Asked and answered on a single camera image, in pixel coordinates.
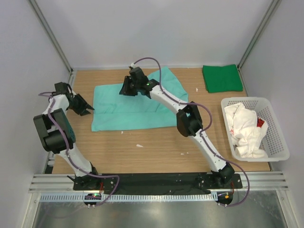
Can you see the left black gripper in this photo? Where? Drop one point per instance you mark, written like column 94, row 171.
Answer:
column 77, row 104

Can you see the white slotted cable duct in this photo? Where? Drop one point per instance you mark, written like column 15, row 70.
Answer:
column 92, row 197

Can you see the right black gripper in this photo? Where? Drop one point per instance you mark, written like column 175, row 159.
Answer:
column 129, row 86

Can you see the folded green t-shirt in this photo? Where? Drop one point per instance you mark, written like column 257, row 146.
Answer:
column 222, row 79

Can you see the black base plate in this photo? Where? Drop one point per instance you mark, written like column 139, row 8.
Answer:
column 157, row 183

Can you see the white t-shirt in basket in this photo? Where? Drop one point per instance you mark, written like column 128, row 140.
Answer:
column 247, row 131

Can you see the teal t-shirt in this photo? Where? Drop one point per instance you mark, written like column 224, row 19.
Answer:
column 115, row 112

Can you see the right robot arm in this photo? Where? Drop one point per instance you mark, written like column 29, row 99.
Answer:
column 188, row 119

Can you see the white plastic basket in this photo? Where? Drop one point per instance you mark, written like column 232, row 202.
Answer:
column 273, row 143

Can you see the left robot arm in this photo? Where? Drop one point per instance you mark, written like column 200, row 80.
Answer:
column 57, row 136

